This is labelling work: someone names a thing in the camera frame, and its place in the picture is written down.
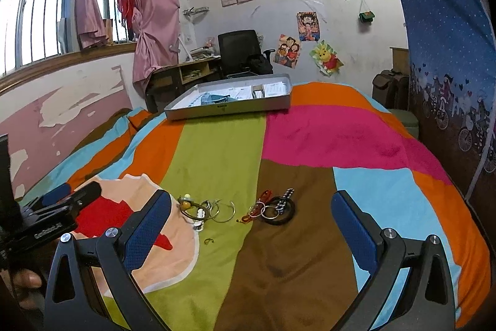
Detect white paper sheets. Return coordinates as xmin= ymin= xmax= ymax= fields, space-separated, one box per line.
xmin=232 ymin=80 xmax=289 ymax=101

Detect green stool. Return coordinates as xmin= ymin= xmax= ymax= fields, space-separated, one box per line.
xmin=387 ymin=108 xmax=420 ymax=140

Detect multicoloured patchwork blanket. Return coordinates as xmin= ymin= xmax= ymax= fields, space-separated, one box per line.
xmin=17 ymin=82 xmax=487 ymax=331

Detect brown suitcase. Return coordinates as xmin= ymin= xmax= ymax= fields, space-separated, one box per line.
xmin=372 ymin=69 xmax=410 ymax=111

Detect stack of books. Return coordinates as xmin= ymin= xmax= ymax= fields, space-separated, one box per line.
xmin=189 ymin=46 xmax=220 ymax=63

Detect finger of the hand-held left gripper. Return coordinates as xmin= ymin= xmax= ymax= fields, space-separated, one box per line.
xmin=58 ymin=181 xmax=103 ymax=217
xmin=29 ymin=184 xmax=72 ymax=211

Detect black office chair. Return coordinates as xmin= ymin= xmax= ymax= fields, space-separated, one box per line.
xmin=217 ymin=29 xmax=275 ymax=80

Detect wooden cabinet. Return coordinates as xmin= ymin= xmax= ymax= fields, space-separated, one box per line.
xmin=389 ymin=46 xmax=410 ymax=73

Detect keychain with yellow charm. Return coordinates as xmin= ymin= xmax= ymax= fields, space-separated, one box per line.
xmin=177 ymin=193 xmax=212 ymax=224

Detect person's left hand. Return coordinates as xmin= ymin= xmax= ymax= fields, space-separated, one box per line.
xmin=10 ymin=269 xmax=44 ymax=310

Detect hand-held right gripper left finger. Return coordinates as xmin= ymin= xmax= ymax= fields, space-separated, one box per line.
xmin=44 ymin=189 xmax=173 ymax=331

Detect grey cardboard box tray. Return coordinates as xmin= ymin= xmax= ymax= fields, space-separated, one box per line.
xmin=164 ymin=74 xmax=291 ymax=121

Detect yellow bear wall poster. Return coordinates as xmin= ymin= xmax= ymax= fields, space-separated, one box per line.
xmin=309 ymin=40 xmax=344 ymax=78

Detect black bangle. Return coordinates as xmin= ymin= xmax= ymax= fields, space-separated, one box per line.
xmin=263 ymin=197 xmax=296 ymax=226

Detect silver wire bangle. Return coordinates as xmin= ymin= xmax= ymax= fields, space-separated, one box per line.
xmin=210 ymin=200 xmax=237 ymax=223

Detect wooden desk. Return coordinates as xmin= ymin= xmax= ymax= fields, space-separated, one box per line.
xmin=146 ymin=57 xmax=222 ymax=113

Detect cartoon family wall poster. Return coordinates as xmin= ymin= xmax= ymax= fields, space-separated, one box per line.
xmin=274 ymin=34 xmax=302 ymax=69

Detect red cord bracelet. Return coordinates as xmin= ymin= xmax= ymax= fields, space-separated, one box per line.
xmin=236 ymin=190 xmax=272 ymax=225

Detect long pink curtain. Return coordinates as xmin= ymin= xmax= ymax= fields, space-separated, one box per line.
xmin=112 ymin=0 xmax=184 ymax=84

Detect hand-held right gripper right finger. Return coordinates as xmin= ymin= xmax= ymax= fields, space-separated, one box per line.
xmin=330 ymin=190 xmax=457 ymax=331

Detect black bag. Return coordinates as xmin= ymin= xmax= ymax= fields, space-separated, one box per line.
xmin=247 ymin=53 xmax=274 ymax=76

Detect blue printed wardrobe cover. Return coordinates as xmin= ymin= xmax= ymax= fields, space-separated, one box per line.
xmin=378 ymin=0 xmax=496 ymax=202

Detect black white braided cord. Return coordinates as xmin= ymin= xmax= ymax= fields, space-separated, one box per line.
xmin=277 ymin=188 xmax=295 ymax=214

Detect barred window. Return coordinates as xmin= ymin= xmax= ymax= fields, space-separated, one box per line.
xmin=0 ymin=0 xmax=130 ymax=78

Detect white desk lamp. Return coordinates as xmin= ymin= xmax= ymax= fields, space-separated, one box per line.
xmin=179 ymin=6 xmax=210 ymax=58

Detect anime wall poster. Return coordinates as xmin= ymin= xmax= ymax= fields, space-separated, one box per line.
xmin=297 ymin=11 xmax=323 ymax=42

